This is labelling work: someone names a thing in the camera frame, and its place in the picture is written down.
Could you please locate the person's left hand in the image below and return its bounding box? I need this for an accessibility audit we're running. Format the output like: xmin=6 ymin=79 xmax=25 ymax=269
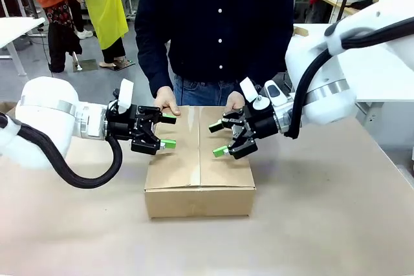
xmin=224 ymin=90 xmax=246 ymax=114

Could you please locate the figure in yellow apron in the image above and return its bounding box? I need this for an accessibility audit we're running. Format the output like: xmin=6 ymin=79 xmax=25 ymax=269
xmin=81 ymin=0 xmax=135 ymax=70

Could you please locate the black left arm cable sleeve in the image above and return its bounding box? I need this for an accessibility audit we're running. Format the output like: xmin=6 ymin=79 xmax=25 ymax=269
xmin=0 ymin=112 xmax=124 ymax=190

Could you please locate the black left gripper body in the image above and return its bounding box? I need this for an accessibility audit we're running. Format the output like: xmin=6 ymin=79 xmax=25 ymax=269
xmin=105 ymin=104 xmax=140 ymax=142

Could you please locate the person in navy shirt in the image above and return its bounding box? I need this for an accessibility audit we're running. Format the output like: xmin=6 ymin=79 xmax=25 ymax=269
xmin=134 ymin=0 xmax=296 ymax=107

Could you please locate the person with white sneakers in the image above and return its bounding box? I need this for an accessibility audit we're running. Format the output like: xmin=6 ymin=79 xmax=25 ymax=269
xmin=68 ymin=0 xmax=94 ymax=40

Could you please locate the person's right hand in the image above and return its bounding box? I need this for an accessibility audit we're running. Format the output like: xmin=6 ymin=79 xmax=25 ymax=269
xmin=153 ymin=85 xmax=181 ymax=116

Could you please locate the white side table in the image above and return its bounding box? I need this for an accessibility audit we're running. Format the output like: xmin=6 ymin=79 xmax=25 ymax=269
xmin=0 ymin=16 xmax=46 ymax=77

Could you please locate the brown cardboard box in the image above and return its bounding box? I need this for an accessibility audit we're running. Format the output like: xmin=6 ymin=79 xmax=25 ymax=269
xmin=144 ymin=105 xmax=257 ymax=220

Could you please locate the black arm cable sleeve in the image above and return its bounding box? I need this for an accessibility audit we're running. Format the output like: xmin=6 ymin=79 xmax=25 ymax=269
xmin=283 ymin=16 xmax=414 ymax=140
xmin=0 ymin=112 xmax=124 ymax=190

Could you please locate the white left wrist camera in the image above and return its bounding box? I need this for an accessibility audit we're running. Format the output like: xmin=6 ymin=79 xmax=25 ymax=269
xmin=115 ymin=79 xmax=135 ymax=116

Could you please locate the person's right forearm navy sleeve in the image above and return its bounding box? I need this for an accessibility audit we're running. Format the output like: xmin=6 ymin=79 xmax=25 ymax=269
xmin=134 ymin=27 xmax=173 ymax=98

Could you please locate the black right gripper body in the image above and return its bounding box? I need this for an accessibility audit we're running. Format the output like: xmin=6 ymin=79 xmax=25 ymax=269
xmin=243 ymin=103 xmax=281 ymax=142

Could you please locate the wooden shelf board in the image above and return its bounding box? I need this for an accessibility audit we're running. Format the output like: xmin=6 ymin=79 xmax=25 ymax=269
xmin=322 ymin=0 xmax=360 ymax=18

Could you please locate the black right arm cable sleeve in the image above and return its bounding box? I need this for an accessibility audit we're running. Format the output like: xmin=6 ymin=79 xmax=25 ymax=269
xmin=283 ymin=16 xmax=414 ymax=140

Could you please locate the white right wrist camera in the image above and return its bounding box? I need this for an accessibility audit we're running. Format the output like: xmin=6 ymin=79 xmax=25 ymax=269
xmin=239 ymin=77 xmax=271 ymax=111

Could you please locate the square mannequin base plate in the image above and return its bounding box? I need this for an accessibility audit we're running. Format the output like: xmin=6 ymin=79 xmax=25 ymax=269
xmin=72 ymin=58 xmax=99 ymax=73

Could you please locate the person's left forearm navy sleeve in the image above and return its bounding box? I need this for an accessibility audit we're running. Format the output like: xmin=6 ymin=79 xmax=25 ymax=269
xmin=247 ymin=22 xmax=294 ymax=96

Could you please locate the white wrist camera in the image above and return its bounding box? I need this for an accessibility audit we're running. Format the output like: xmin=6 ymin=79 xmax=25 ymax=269
xmin=115 ymin=79 xmax=135 ymax=116
xmin=239 ymin=77 xmax=271 ymax=111

